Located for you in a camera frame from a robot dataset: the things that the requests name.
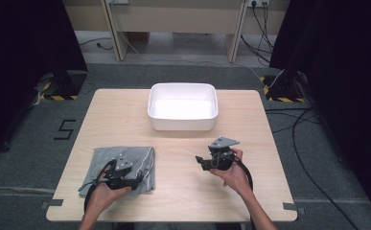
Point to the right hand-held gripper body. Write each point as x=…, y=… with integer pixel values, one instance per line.
x=221, y=158

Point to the grey table bracket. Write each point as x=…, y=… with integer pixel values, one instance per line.
x=53, y=203
x=293, y=207

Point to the black curtain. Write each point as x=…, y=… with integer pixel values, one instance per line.
x=343, y=80
x=20, y=64

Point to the white wall socket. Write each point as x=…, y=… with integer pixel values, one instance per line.
x=258, y=2

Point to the beige desk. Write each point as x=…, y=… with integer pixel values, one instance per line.
x=180, y=17

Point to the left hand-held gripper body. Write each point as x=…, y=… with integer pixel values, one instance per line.
x=119, y=174

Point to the person's left hand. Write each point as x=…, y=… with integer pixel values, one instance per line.
x=103, y=199

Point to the person's right hand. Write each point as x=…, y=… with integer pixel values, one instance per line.
x=234, y=179

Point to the white plastic basket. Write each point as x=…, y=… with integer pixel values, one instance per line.
x=183, y=108

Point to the grey shorts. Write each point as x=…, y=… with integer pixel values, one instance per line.
x=103, y=156

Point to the black stand base striped tape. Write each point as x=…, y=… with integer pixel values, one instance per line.
x=68, y=84
x=283, y=87

